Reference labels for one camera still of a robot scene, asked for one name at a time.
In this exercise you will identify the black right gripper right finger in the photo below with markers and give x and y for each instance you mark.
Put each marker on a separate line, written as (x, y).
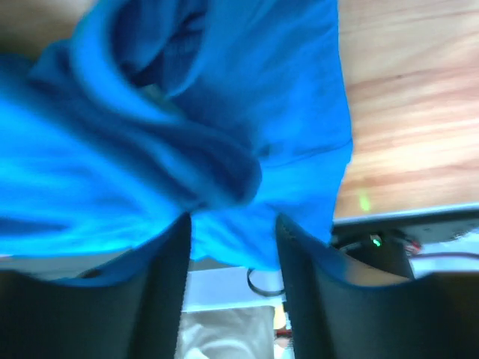
(342, 308)

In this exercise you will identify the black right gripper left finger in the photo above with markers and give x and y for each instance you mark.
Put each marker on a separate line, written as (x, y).
(129, 307)

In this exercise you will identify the blue t-shirt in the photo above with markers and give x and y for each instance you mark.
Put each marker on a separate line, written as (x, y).
(233, 111)

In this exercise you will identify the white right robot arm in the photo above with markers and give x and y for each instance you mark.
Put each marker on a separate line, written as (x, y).
(236, 333)

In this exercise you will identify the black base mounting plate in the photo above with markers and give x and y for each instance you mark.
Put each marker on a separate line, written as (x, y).
(414, 242)

